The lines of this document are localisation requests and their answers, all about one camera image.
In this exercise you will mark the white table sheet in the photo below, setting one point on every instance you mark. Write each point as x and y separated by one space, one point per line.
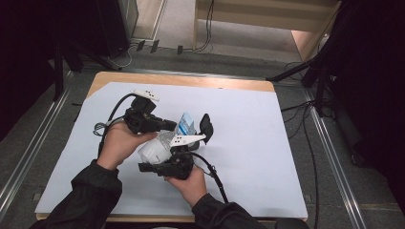
248 143

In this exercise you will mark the person's right hand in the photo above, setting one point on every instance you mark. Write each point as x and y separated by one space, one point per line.
191 187

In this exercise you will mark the white squeeze tube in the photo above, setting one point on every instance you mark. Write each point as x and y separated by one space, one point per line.
156 149

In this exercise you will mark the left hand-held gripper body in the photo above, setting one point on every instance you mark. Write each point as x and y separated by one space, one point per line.
141 119

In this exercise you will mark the black upright stand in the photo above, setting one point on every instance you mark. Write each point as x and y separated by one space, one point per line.
58 73

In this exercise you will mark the person's left hand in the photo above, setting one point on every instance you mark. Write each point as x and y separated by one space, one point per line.
121 146

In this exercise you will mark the metal floor rail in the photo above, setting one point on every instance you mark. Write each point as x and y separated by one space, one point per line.
337 165
25 159

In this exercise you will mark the black tripod stand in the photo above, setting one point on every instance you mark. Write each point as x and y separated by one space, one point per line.
293 70

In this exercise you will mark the light wooden shelf unit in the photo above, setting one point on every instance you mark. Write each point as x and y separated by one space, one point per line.
270 16

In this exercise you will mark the black round seat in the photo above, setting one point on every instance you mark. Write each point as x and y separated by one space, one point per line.
291 224

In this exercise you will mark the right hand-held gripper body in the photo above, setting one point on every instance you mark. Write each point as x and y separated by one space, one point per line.
178 165

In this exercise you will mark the black cabinet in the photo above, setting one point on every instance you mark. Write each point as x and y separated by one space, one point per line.
114 25

